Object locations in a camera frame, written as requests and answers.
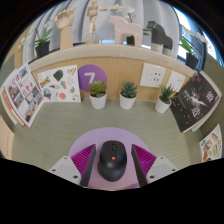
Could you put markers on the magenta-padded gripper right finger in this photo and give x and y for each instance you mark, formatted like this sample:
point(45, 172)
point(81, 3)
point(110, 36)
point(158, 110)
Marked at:
point(161, 168)

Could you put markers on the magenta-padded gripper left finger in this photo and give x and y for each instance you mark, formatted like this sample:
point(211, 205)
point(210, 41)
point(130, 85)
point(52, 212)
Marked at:
point(65, 168)

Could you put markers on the black computer mouse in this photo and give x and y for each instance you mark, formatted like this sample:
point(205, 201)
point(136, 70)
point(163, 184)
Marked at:
point(112, 163)

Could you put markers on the purple mouse pad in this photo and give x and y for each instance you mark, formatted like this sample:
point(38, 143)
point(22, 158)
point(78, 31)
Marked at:
point(110, 133)

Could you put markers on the colourful sticker sheet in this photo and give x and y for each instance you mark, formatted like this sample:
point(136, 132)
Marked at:
point(211, 145)

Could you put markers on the small succulent in white pot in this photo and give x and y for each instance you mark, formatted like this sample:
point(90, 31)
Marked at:
point(127, 102)
point(162, 106)
point(98, 101)

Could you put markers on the beige card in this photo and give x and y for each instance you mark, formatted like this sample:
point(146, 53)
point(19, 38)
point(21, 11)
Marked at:
point(6, 138)

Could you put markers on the black book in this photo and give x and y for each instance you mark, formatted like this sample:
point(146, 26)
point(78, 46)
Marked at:
point(195, 103)

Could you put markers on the red-edged picture magazine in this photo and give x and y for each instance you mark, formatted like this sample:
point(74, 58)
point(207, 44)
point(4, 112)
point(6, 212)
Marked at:
point(25, 96)

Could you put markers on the white sticker sheet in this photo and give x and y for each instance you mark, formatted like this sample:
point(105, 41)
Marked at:
point(58, 85)

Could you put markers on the white leaning books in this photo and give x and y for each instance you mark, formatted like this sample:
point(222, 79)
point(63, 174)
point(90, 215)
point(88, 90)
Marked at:
point(7, 106)

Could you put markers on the round purple number sign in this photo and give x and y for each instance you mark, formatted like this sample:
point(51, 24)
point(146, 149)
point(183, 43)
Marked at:
point(88, 75)

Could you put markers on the wooden desk back ledge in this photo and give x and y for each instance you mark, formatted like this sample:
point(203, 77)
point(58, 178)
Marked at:
point(123, 68)

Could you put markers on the black horse figure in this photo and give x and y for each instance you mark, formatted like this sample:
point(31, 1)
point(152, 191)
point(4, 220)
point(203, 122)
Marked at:
point(159, 36)

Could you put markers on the wooden hand model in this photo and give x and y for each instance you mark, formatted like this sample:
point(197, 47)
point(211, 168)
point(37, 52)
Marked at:
point(66, 28)

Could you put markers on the pink horse figure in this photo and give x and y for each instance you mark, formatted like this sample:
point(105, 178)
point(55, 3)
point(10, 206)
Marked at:
point(125, 31)

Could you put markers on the dark-framed window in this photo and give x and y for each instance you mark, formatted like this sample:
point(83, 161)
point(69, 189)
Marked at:
point(196, 26)

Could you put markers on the grey curtain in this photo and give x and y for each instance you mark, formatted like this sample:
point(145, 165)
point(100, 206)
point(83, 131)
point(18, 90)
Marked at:
point(150, 11)

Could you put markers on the wooden artist mannequin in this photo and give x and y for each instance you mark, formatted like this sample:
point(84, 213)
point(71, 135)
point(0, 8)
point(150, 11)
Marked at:
point(92, 13)

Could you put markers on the white wall socket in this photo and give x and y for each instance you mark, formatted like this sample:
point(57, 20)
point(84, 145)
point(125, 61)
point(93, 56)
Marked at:
point(152, 75)
point(175, 81)

